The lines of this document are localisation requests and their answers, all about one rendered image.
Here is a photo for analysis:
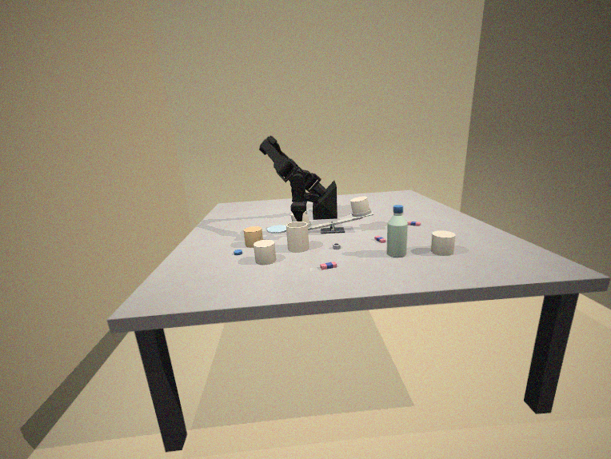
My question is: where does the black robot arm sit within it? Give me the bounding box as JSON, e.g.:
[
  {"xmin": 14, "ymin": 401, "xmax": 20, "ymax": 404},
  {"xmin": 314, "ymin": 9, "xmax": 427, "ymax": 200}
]
[{"xmin": 259, "ymin": 136, "xmax": 328, "ymax": 204}]

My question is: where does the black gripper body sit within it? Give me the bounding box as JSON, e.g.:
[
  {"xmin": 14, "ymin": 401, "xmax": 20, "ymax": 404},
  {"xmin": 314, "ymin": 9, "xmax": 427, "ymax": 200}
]
[{"xmin": 290, "ymin": 187, "xmax": 306, "ymax": 211}]

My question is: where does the beige cylinder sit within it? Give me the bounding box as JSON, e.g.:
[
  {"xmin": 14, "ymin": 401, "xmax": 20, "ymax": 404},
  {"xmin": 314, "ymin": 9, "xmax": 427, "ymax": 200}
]
[
  {"xmin": 291, "ymin": 211, "xmax": 309, "ymax": 224},
  {"xmin": 350, "ymin": 197, "xmax": 369, "ymax": 214},
  {"xmin": 254, "ymin": 240, "xmax": 276, "ymax": 265},
  {"xmin": 431, "ymin": 230, "xmax": 455, "ymax": 256}
]

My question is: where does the orange cylinder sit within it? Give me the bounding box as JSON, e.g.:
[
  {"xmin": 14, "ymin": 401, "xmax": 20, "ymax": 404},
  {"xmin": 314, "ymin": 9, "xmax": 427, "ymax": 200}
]
[{"xmin": 244, "ymin": 226, "xmax": 263, "ymax": 248}]

